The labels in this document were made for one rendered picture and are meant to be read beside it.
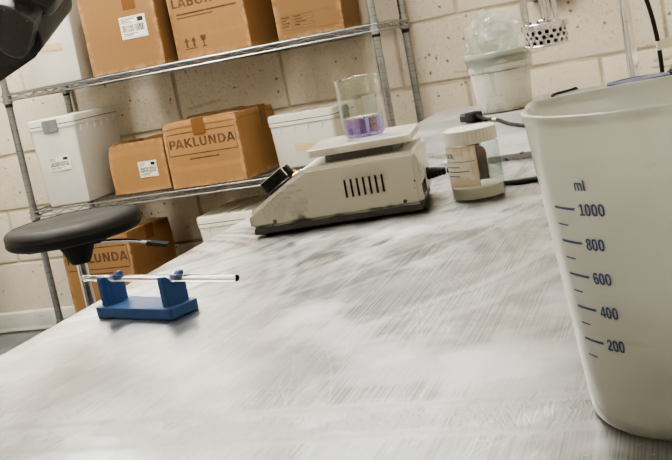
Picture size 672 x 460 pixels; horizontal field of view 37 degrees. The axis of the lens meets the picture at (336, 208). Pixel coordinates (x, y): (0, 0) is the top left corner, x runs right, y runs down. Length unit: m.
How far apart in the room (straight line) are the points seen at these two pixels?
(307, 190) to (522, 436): 0.67
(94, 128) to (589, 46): 1.78
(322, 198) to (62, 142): 2.64
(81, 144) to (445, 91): 1.31
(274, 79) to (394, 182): 2.67
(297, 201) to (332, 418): 0.59
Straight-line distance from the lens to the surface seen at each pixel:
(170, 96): 3.94
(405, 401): 0.56
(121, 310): 0.89
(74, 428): 0.64
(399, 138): 1.10
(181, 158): 3.49
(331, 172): 1.11
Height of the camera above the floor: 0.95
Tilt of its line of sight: 9 degrees down
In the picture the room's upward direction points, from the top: 11 degrees counter-clockwise
